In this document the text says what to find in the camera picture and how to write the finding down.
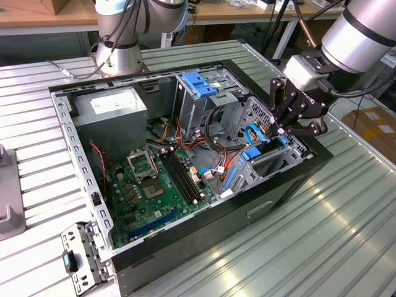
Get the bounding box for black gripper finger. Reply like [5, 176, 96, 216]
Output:
[268, 77, 299, 137]
[280, 118, 329, 137]

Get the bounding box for hard disk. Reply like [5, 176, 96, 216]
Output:
[222, 136, 288, 191]

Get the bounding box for orange red power wire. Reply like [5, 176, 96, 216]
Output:
[221, 122, 281, 179]

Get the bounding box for metal disk bay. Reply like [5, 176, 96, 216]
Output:
[221, 136, 307, 196]

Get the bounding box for brown cardboard box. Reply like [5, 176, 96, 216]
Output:
[342, 106, 396, 161]

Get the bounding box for black tripod stand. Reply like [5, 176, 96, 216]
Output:
[259, 0, 291, 66]

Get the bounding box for blue plastic drive latch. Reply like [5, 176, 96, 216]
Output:
[182, 71, 217, 98]

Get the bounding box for wooden desk white legs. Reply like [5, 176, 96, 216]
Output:
[0, 0, 344, 61]

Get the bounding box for metal optical drive cage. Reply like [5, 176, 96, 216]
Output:
[171, 68, 250, 140]

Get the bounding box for black RAM slot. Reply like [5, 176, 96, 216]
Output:
[163, 152, 197, 202]
[160, 153, 194, 204]
[172, 150, 204, 199]
[168, 151, 200, 200]

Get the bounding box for black PC case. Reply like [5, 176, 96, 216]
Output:
[48, 58, 335, 297]

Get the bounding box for green motherboard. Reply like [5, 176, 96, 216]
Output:
[105, 148, 217, 248]

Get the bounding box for CPU socket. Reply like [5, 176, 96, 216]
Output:
[141, 179, 165, 200]

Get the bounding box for metal socket cover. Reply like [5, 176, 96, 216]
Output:
[126, 149, 157, 183]

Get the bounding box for grey power supply unit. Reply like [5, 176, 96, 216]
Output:
[72, 85, 149, 165]

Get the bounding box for blue expansion slot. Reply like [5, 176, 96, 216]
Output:
[127, 208, 179, 239]

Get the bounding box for grey parts rack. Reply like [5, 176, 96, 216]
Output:
[0, 144, 28, 243]

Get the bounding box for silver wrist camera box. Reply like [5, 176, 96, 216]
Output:
[283, 54, 324, 91]

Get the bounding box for thick black cable bundle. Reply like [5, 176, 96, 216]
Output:
[204, 105, 231, 155]

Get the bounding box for red orange wire bundle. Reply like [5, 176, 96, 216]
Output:
[173, 117, 207, 152]

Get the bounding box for pale blue data wire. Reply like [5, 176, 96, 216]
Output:
[197, 166, 230, 178]

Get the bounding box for yellow black wire bundle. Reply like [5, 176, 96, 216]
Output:
[148, 119, 171, 145]

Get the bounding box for red black twisted wire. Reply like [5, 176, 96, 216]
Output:
[88, 140, 110, 199]

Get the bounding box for black cable metal connector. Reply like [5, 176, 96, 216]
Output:
[46, 58, 103, 80]

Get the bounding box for metal card retention bracket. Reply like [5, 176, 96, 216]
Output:
[60, 220, 114, 294]

